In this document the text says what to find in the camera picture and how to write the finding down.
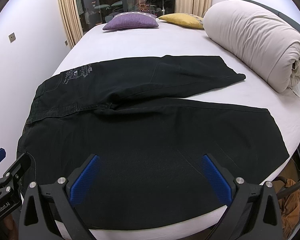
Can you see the white bed mattress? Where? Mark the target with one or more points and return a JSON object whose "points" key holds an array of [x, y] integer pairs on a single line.
{"points": [[99, 46]]}

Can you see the rolled beige duvet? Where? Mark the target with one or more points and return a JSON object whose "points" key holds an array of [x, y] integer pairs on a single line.
{"points": [[267, 44]]}

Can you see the left beige curtain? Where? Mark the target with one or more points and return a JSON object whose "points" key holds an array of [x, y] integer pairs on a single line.
{"points": [[71, 21]]}

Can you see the black denim pants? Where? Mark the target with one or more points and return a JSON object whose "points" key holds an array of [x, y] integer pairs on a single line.
{"points": [[137, 115]]}

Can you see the brown garment on floor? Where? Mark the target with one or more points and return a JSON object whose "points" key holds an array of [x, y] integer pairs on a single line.
{"points": [[289, 205]]}

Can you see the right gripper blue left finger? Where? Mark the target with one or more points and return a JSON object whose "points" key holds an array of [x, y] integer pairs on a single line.
{"points": [[36, 219]]}

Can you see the beige wall switch plate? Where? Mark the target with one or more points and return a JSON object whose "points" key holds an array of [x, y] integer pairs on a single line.
{"points": [[11, 37]]}

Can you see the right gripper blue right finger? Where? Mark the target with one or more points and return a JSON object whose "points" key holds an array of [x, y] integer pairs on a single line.
{"points": [[252, 211]]}

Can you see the purple cushion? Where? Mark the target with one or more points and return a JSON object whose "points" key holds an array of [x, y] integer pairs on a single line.
{"points": [[131, 20]]}

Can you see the yellow cushion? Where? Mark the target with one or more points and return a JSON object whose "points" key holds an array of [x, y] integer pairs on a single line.
{"points": [[184, 20]]}

